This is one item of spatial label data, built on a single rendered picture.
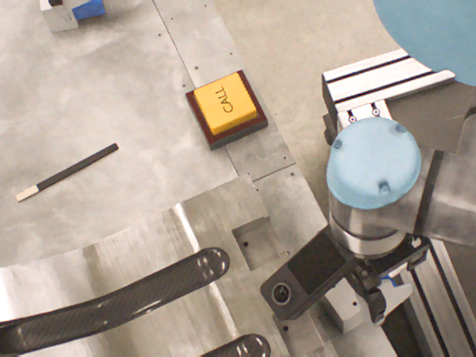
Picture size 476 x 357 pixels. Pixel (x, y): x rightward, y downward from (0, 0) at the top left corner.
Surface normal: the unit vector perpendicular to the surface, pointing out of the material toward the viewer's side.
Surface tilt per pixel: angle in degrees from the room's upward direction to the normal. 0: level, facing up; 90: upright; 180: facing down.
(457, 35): 84
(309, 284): 30
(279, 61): 0
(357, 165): 0
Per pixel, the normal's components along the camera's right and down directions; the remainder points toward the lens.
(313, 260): -0.50, -0.10
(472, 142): -0.72, -0.47
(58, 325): 0.37, -0.47
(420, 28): -0.38, 0.81
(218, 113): -0.08, -0.40
